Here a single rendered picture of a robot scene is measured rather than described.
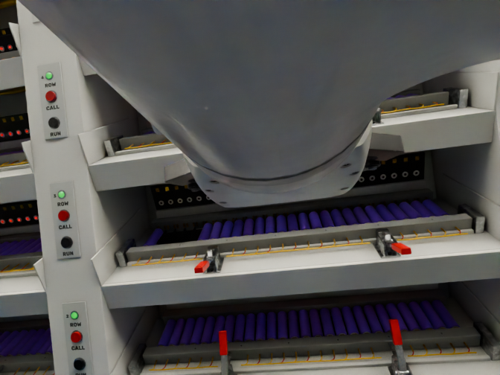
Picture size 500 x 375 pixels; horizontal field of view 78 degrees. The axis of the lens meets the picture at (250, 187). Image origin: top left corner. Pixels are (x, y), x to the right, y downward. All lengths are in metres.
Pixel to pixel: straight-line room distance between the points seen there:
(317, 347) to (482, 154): 0.40
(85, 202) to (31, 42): 0.28
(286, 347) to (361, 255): 0.20
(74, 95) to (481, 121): 0.61
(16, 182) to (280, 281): 0.46
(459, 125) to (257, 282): 0.37
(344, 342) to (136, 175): 0.43
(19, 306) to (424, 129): 0.70
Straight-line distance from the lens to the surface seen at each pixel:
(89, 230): 0.56
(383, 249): 0.49
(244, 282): 0.49
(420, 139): 0.51
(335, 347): 0.59
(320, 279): 0.49
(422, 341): 0.62
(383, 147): 0.22
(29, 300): 0.65
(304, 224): 0.55
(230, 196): 0.19
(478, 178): 0.60
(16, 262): 0.74
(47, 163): 0.60
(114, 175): 0.54
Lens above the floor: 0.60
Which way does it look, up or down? 1 degrees up
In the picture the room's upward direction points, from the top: 7 degrees counter-clockwise
